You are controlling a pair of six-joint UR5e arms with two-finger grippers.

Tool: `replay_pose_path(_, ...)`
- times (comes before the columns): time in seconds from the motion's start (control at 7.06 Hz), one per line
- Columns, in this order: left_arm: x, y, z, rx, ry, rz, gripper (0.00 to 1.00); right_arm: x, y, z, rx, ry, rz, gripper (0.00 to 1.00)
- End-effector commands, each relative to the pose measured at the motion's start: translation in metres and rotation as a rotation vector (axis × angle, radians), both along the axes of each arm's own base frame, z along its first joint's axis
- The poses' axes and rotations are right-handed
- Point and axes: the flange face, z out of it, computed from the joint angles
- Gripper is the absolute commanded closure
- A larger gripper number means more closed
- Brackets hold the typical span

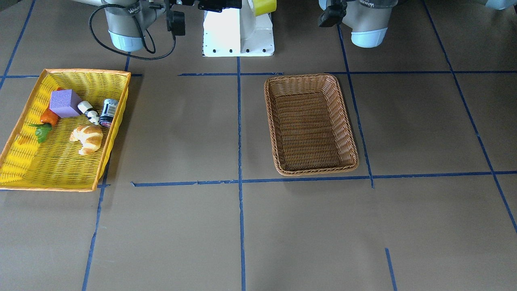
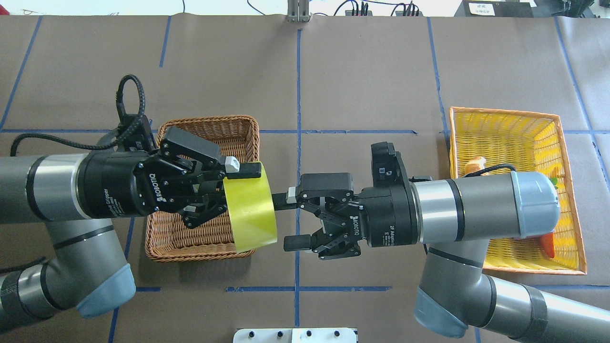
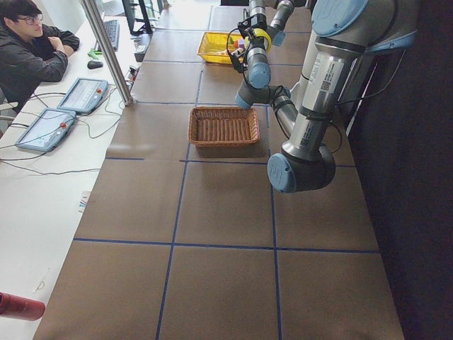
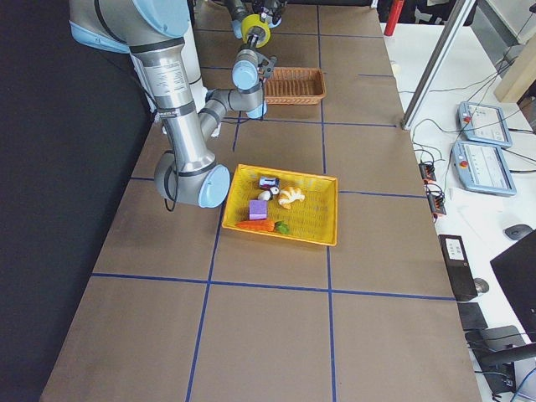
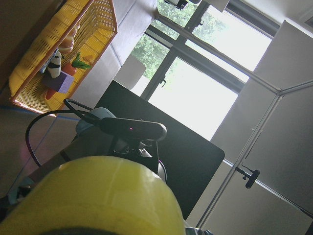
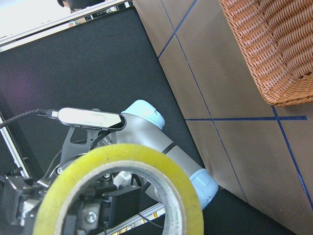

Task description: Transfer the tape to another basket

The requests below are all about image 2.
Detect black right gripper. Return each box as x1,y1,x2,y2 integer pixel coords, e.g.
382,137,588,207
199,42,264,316
272,173,418,261

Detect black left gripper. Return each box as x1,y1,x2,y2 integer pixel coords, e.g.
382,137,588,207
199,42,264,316
78,127,262,229

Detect yellow-green tape roll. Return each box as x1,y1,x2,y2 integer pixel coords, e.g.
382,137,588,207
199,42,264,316
223,171,277,252

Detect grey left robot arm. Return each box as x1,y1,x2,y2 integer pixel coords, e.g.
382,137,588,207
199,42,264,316
1,127,262,333

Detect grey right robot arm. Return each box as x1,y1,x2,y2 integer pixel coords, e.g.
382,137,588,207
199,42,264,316
273,171,609,343

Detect brown wicker basket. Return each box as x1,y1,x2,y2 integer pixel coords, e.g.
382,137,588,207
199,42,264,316
144,115,260,262

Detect blue tape line horizontal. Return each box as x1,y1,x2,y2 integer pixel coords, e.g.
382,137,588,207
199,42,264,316
225,286,392,293

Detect blue tape line vertical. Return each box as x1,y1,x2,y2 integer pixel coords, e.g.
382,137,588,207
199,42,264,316
294,29,303,328

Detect yellow woven plastic basket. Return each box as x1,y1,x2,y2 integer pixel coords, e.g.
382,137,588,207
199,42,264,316
449,107,588,275

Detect toy bread piece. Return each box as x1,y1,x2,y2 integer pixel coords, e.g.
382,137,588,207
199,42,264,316
464,156,487,176

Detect plastic strawberry with green leaves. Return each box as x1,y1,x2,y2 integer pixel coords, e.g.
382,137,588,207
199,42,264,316
539,174,559,259

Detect black device with label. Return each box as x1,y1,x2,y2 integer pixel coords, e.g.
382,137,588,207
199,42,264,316
454,0,534,18

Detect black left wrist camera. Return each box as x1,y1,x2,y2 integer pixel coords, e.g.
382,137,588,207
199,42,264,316
118,114,157,152

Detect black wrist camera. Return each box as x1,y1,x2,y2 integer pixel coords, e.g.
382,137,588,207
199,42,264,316
118,114,157,152
371,141,406,187

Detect black braided cable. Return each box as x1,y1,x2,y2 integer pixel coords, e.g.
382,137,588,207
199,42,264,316
10,74,146,158

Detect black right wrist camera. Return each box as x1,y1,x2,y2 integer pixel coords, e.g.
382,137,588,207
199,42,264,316
371,141,406,187

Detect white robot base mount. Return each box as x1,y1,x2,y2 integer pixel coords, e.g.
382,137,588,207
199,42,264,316
233,327,359,343

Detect grey metal bracket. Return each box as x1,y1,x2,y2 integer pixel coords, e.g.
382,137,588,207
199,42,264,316
287,0,311,22

